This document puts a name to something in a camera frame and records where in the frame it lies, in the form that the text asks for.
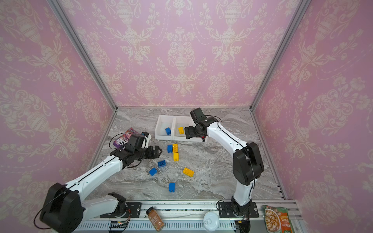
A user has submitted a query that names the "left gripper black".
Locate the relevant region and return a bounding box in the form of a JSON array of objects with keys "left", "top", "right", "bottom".
[{"left": 134, "top": 145, "right": 164, "bottom": 160}]

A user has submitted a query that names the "blue studded lego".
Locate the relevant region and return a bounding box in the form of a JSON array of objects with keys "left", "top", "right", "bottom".
[{"left": 157, "top": 160, "right": 167, "bottom": 168}]

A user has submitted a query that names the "yellow square lego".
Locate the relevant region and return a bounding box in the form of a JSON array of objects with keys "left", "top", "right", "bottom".
[{"left": 173, "top": 152, "right": 179, "bottom": 161}]

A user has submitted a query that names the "white three-compartment bin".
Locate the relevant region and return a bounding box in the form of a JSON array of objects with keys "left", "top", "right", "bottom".
[{"left": 155, "top": 115, "right": 203, "bottom": 142}]

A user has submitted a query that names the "yellow long lego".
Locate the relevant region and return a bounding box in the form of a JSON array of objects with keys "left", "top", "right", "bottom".
[
  {"left": 173, "top": 144, "right": 178, "bottom": 153},
  {"left": 183, "top": 168, "right": 195, "bottom": 177}
]

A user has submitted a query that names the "blue lego bottom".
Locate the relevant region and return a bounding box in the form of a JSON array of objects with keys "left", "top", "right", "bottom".
[{"left": 169, "top": 183, "right": 175, "bottom": 193}]

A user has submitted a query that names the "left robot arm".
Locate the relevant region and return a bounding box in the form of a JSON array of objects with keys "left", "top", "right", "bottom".
[{"left": 34, "top": 132, "right": 163, "bottom": 233}]

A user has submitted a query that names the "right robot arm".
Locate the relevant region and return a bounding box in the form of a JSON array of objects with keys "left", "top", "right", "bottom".
[{"left": 185, "top": 115, "right": 264, "bottom": 216}]

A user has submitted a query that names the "purple snack bag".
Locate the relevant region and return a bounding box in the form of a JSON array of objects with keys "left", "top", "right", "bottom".
[{"left": 112, "top": 128, "right": 138, "bottom": 149}]

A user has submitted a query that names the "brown spice jar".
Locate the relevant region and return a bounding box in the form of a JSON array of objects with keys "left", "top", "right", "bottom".
[{"left": 146, "top": 206, "right": 165, "bottom": 232}]

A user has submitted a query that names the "small circuit board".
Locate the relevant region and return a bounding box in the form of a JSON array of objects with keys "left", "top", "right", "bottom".
[{"left": 109, "top": 221, "right": 129, "bottom": 230}]

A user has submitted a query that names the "white round lid cup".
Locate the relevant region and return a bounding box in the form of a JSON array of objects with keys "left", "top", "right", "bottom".
[{"left": 203, "top": 211, "right": 220, "bottom": 233}]

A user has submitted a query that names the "green noodle packet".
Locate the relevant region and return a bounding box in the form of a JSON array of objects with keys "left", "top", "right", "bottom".
[{"left": 263, "top": 205, "right": 294, "bottom": 233}]

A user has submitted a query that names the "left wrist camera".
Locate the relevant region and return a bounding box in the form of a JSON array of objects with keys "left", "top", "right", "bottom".
[{"left": 141, "top": 132, "right": 151, "bottom": 149}]

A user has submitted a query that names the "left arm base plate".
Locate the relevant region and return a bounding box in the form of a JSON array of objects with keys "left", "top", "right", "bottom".
[{"left": 100, "top": 202, "right": 142, "bottom": 219}]

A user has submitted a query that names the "aluminium front rail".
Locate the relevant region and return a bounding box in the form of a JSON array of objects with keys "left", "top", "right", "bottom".
[{"left": 75, "top": 199, "right": 307, "bottom": 233}]

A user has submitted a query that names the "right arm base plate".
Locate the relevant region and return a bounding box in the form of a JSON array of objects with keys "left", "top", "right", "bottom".
[{"left": 216, "top": 201, "right": 259, "bottom": 218}]

